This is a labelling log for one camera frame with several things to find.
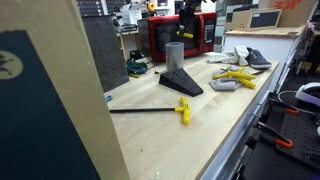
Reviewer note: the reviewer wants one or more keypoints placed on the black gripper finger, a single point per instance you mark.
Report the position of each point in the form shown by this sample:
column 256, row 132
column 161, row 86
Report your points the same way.
column 182, row 24
column 191, row 21

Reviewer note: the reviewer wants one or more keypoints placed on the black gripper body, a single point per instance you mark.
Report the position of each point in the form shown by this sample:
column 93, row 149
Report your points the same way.
column 191, row 6

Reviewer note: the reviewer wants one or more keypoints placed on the silver metal cylinder holder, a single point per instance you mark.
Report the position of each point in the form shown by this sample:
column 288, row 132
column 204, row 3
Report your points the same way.
column 174, row 56

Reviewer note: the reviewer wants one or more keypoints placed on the black wedge wrench stand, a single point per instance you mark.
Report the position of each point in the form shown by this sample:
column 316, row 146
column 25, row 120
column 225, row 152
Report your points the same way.
column 181, row 81

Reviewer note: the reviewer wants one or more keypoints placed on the red microwave oven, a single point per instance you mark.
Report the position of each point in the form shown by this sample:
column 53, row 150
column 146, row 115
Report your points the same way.
column 166, row 36

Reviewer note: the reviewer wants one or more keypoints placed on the grey metal sheet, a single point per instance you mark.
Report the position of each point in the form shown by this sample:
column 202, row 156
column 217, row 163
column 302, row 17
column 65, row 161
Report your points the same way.
column 143, row 36

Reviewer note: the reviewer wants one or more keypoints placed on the white cloth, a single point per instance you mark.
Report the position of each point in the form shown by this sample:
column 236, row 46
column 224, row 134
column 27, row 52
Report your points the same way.
column 233, row 56

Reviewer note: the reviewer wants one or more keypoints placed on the flat cardboard box black label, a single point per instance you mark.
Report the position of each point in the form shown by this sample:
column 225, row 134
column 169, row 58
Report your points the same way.
column 255, row 19

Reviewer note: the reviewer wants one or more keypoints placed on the white side cabinet wooden top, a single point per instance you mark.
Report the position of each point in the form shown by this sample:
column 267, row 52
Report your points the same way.
column 263, row 41

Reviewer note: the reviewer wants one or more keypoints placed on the dark grey sneaker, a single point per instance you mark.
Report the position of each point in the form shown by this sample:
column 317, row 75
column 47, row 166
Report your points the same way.
column 257, row 59

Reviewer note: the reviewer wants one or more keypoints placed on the dark grey foam panel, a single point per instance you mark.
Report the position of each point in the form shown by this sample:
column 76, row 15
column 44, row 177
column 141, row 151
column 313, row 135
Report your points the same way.
column 105, row 53

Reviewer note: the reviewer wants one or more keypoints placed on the black keyboard rack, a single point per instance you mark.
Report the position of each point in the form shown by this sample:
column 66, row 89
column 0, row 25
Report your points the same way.
column 89, row 7

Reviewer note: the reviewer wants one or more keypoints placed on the blue tool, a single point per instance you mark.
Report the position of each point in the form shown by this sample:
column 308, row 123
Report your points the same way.
column 108, row 98

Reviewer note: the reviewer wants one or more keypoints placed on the cardboard box orange print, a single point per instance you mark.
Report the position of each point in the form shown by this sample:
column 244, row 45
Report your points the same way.
column 296, row 11

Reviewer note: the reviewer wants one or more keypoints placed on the large brown cardboard box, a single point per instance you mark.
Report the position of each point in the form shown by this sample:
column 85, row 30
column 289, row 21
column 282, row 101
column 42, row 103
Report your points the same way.
column 83, row 83

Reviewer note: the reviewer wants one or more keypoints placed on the black perforated plate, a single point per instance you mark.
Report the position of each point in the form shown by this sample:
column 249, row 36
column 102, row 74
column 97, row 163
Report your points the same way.
column 300, row 133

